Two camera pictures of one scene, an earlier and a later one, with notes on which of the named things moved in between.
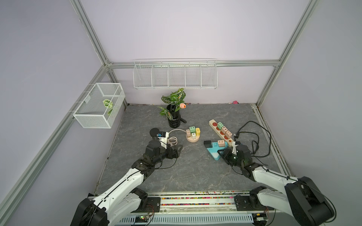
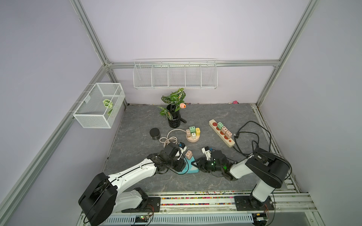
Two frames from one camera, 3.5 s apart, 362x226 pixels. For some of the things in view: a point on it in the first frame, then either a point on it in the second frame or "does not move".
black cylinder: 154,131 does not move
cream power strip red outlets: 213,124 does not move
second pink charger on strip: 228,134 does not move
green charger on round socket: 192,129 does not move
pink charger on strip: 224,129 does not move
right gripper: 225,154 -> 201,165
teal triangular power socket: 213,150 -> 189,168
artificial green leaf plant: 176,100 does not move
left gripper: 176,153 -> 179,165
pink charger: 188,133 does not move
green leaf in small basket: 107,102 does not move
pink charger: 221,143 -> 189,154
